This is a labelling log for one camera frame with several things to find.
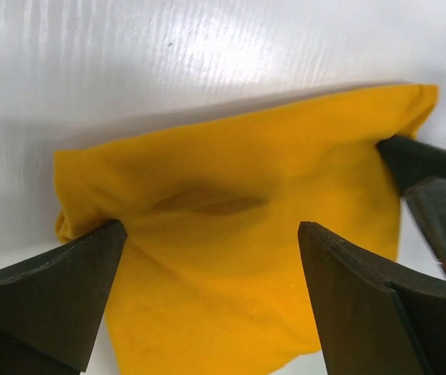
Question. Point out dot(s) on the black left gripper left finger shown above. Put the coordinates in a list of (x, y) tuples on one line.
[(51, 305)]

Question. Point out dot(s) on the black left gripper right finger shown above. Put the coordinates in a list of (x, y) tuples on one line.
[(373, 316)]

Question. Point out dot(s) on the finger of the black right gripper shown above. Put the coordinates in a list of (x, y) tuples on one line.
[(419, 172)]

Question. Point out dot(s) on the yellow t shirt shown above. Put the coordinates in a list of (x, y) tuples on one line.
[(210, 280)]

